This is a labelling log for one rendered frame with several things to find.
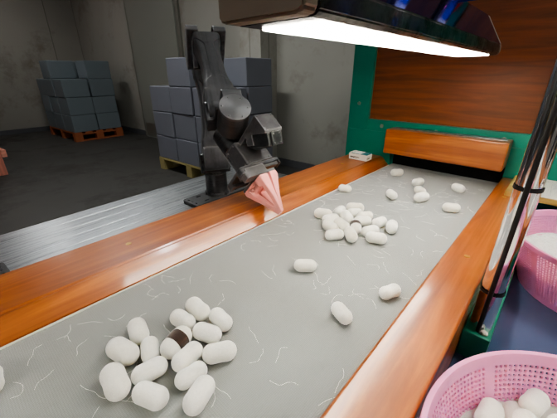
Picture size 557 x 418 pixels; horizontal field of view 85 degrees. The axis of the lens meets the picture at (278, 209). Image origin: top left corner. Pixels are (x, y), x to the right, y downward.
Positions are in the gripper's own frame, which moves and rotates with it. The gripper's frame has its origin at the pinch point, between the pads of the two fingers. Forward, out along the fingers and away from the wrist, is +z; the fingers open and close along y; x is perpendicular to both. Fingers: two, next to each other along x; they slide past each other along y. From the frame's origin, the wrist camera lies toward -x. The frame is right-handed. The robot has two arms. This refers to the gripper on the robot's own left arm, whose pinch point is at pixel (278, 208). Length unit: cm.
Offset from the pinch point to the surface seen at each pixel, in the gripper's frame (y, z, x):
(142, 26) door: 210, -405, 241
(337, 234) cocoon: 1.6, 10.4, -7.0
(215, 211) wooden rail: -8.2, -6.3, 6.1
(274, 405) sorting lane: -26.7, 20.0, -13.6
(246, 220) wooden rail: -5.3, -1.5, 3.4
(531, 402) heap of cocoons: -11.5, 32.4, -24.7
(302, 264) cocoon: -9.9, 11.1, -8.0
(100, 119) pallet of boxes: 149, -374, 389
